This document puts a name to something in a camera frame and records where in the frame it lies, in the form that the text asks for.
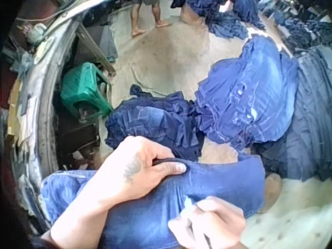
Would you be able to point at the blue denim jeans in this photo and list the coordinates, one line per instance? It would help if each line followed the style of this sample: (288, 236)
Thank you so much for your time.
(160, 207)

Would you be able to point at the green plastic stool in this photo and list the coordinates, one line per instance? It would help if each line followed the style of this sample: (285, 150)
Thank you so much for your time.
(83, 88)

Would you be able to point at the small thread snips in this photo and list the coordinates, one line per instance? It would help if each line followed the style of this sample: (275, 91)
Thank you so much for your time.
(206, 240)

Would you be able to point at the wooden plank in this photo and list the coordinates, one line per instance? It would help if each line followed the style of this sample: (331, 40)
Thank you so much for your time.
(96, 49)

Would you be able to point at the heap of dark blue jeans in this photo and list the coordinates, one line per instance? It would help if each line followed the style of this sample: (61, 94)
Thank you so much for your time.
(155, 122)

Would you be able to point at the person's left hand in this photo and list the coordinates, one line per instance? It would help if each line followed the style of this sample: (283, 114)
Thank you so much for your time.
(135, 173)

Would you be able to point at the large heap of denim garments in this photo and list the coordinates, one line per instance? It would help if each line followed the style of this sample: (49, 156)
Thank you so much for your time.
(223, 18)

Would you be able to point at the heap of bright blue jeans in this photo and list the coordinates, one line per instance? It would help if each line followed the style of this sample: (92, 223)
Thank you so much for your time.
(246, 98)

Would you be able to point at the white and green jar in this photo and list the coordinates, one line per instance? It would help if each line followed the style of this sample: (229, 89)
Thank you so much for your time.
(36, 32)

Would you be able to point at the person's right hand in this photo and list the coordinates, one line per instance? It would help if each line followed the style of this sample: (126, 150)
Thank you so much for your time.
(218, 228)

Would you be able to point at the grey cluttered work table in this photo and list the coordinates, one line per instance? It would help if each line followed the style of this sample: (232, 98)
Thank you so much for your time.
(33, 116)

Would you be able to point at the row of denim stacks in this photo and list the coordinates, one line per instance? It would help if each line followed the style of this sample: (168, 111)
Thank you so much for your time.
(301, 23)

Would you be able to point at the stack of grey-blue jeans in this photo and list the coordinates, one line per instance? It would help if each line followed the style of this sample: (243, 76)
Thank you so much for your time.
(308, 124)

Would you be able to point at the person's right fingers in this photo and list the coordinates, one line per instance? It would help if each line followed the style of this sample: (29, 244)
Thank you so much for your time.
(184, 225)

